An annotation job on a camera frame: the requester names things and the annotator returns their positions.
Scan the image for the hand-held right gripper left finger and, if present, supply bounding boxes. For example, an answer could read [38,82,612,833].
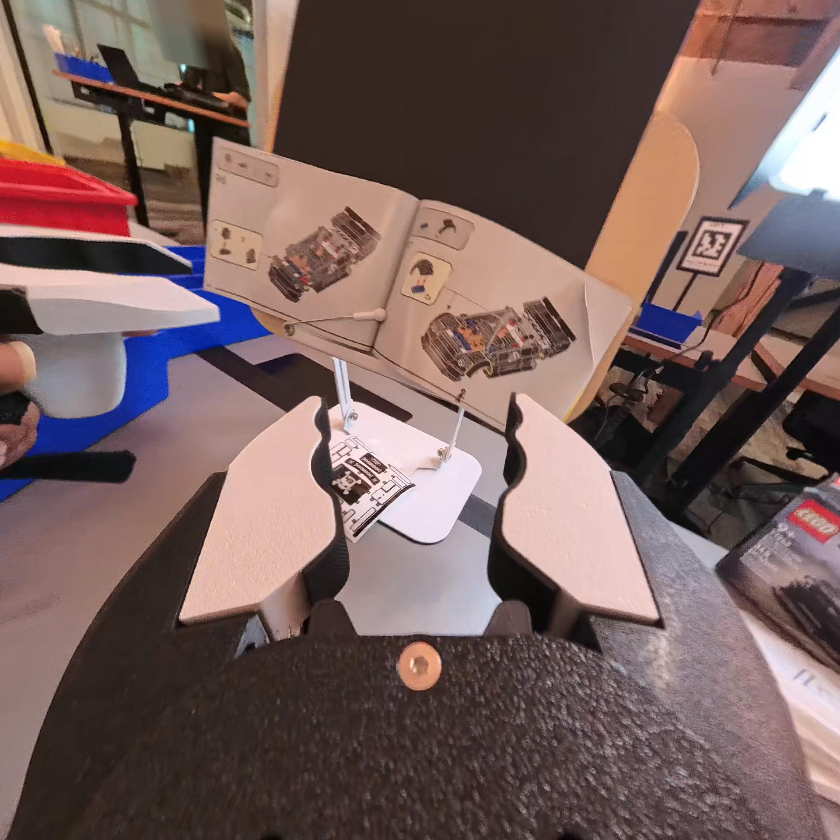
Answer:
[177,395,352,645]

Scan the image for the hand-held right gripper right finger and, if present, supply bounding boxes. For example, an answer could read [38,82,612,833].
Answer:
[487,392,662,636]

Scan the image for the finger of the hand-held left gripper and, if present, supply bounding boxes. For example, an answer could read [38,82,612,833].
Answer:
[0,223,196,277]
[0,266,221,337]

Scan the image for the lego set box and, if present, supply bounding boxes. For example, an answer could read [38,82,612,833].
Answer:
[714,471,840,672]

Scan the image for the person's left hand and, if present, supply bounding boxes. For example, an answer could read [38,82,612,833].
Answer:
[0,340,42,469]

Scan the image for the red plastic bin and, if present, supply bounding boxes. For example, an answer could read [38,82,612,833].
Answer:
[0,157,140,240]

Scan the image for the black and white sticker sheet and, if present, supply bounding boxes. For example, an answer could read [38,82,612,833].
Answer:
[326,434,416,544]

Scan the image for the book stand with white base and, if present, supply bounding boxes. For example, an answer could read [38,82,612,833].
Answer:
[252,110,701,547]

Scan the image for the wooden standing desk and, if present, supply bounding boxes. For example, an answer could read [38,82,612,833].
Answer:
[52,69,253,227]

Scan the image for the small blue parts bin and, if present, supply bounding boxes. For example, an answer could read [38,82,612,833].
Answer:
[54,51,111,86]
[635,298,704,343]

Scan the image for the black laptop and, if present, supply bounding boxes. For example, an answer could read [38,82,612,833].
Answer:
[97,45,168,89]

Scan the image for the open instruction booklet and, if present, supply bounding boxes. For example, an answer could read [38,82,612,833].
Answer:
[202,136,635,435]

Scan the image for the wooden desk with black legs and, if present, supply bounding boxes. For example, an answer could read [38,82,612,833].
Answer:
[623,262,840,519]

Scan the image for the black office chair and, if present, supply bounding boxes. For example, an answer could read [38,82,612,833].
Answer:
[781,392,840,476]

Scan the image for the white paper sheets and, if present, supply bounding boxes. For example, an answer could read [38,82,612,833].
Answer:
[740,607,840,807]

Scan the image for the computer monitor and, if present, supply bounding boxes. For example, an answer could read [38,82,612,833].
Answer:
[728,85,840,280]

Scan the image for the black cable bundle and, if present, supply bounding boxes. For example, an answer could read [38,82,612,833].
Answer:
[587,364,665,442]

